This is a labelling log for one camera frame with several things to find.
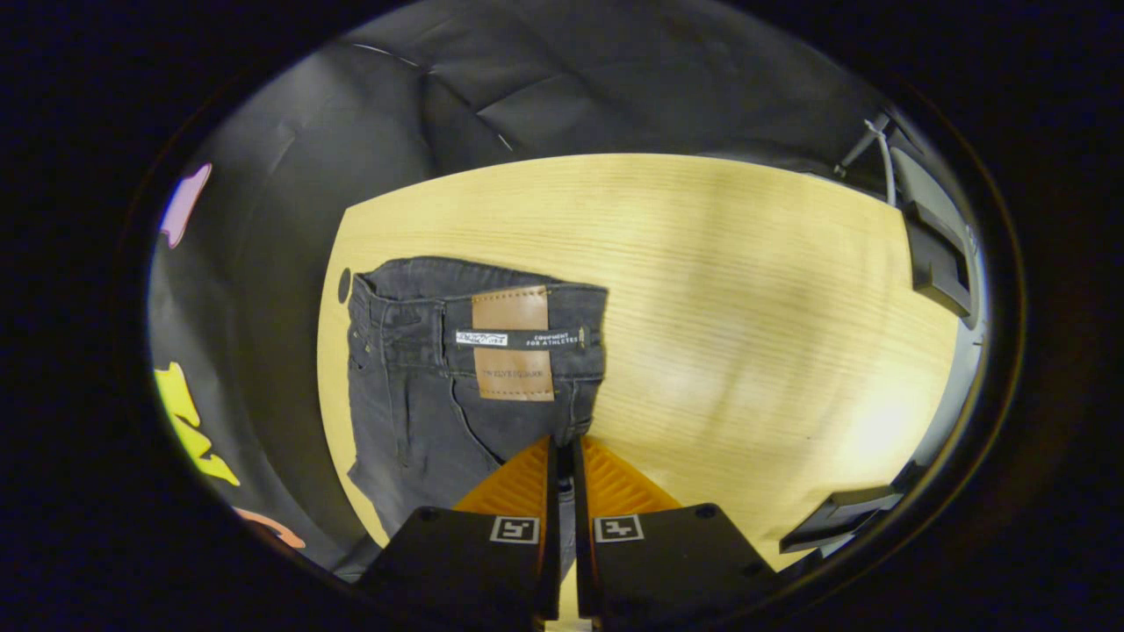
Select black rectangular block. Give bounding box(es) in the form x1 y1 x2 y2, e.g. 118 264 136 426
778 485 907 556
903 199 976 319

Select black backdrop cloth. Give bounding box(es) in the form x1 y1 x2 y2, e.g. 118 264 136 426
146 2 892 576

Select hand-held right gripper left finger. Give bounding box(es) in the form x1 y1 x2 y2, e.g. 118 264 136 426
354 435 563 632

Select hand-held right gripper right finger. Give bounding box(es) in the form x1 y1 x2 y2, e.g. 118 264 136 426
572 434 781 632

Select white cable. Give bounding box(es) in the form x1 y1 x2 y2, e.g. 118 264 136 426
832 112 898 209

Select dark grey jeans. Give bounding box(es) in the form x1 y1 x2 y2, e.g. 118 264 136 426
344 255 610 576

